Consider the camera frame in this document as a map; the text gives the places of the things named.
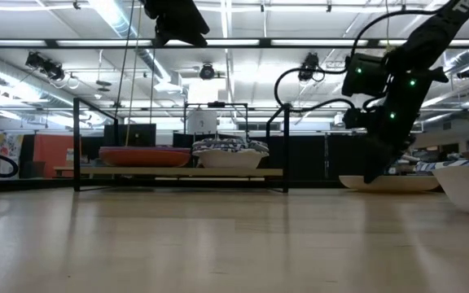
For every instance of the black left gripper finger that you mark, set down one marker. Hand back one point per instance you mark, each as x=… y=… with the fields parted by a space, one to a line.
x=191 y=28

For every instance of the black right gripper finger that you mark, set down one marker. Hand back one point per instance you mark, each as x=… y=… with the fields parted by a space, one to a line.
x=379 y=163

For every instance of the beige plastic plate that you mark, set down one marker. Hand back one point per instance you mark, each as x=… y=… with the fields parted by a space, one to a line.
x=401 y=184

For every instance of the orange plastic plate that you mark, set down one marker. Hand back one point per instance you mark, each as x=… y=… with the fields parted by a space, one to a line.
x=145 y=158

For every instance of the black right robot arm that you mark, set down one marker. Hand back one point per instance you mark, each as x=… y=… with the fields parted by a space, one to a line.
x=434 y=36

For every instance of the black round ceiling spotlight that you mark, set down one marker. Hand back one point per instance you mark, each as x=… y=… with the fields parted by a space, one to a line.
x=207 y=71

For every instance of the black partition panels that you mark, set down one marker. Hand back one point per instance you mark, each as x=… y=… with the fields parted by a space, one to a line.
x=320 y=150

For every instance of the black ceiling lamp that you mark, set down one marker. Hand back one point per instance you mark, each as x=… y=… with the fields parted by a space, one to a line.
x=465 y=73

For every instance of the black overhead bar with lights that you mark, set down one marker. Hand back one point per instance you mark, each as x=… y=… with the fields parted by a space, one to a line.
x=265 y=42

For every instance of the white cylindrical tank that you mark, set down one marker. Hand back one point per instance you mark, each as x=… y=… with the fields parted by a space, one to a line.
x=202 y=122

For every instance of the black monitor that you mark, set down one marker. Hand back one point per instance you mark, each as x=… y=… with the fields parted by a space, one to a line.
x=130 y=136

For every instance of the black ceiling light cluster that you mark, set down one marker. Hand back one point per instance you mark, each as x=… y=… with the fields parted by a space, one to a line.
x=45 y=65

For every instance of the orange panel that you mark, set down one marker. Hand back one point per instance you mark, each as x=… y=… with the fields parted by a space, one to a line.
x=53 y=154

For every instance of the colourful poster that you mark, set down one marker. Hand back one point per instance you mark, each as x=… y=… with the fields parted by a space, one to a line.
x=2 y=150

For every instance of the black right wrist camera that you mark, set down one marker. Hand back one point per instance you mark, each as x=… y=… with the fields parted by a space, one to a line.
x=362 y=75

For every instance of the black background rig frame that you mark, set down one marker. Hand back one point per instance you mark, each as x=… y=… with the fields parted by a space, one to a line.
x=216 y=104

